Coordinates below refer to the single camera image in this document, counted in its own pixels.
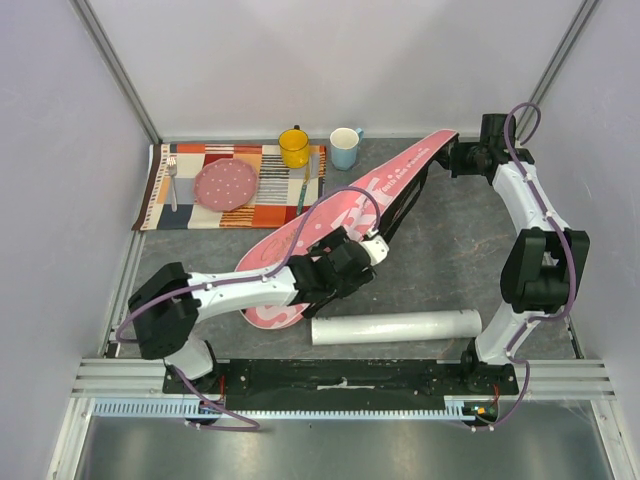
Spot pink racket bag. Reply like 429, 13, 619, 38
236, 129, 457, 330

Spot white shuttlecock tube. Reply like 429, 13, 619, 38
311, 310, 482, 346

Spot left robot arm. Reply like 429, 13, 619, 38
128, 228, 388, 393

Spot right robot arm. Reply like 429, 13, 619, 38
440, 113, 590, 394

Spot colourful patchwork placemat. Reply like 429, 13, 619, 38
132, 143, 326, 231

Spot light blue mug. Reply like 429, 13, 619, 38
329, 127, 364, 171

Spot yellow glass mug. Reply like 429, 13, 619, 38
278, 125, 310, 169

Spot pink dotted plate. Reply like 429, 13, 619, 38
193, 158, 259, 213

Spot silver fork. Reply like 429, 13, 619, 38
167, 156, 178, 212

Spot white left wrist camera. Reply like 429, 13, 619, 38
360, 235, 389, 266

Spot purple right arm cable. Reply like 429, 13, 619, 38
449, 102, 576, 434

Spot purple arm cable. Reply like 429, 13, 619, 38
115, 185, 384, 432
449, 102, 576, 434

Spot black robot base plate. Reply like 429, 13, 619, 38
194, 359, 519, 412

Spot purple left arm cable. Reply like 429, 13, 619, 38
115, 185, 384, 432

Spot white slotted cable duct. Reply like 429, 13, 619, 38
92, 397, 494, 420

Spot aluminium frame rail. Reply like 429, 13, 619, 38
70, 0, 162, 144

